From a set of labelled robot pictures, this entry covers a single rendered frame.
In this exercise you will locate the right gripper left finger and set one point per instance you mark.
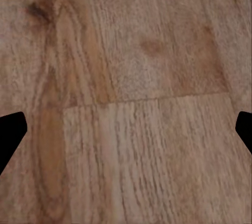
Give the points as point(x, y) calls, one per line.
point(12, 129)

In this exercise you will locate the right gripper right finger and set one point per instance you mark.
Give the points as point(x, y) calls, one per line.
point(244, 128)

